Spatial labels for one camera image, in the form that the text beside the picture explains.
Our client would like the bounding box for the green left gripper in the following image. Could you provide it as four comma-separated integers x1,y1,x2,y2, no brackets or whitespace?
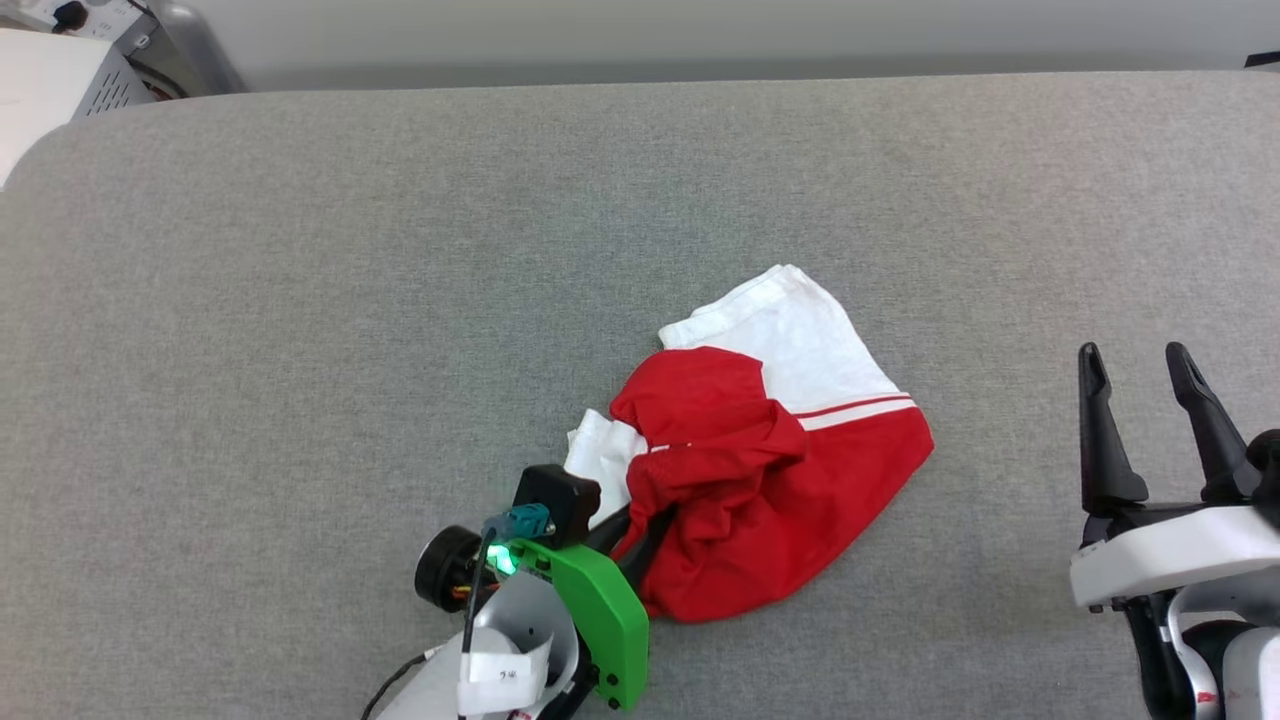
508,505,677,712

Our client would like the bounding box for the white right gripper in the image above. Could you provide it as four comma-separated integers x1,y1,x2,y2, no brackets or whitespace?
1069,341,1280,613

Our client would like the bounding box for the red and white jersey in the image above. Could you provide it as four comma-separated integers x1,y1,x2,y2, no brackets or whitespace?
563,264,936,624

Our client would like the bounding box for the white paper label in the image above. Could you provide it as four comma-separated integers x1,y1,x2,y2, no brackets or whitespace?
458,632,553,717

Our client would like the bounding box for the white vented appliance box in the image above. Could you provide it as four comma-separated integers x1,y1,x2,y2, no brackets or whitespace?
0,27,158,189

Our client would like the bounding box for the black cable with teal plug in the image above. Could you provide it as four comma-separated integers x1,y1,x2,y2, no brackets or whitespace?
458,504,553,717

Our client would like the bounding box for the grey metal frame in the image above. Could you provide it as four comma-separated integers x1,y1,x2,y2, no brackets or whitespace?
112,0,248,101

